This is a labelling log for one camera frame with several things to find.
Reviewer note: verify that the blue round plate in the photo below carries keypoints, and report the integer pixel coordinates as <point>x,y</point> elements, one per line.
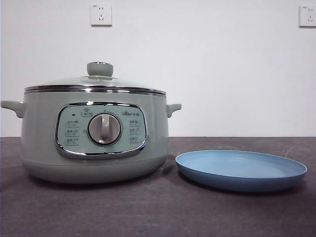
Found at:
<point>237,168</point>

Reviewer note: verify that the white wall socket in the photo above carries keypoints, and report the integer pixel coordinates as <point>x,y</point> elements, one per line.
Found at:
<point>308,16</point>
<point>101,15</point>

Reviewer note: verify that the glass lid with green knob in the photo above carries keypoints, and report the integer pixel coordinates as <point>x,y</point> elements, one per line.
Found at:
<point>99,68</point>

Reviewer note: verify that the pale green electric steamer pot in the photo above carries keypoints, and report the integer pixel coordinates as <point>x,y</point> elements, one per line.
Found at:
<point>39,138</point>

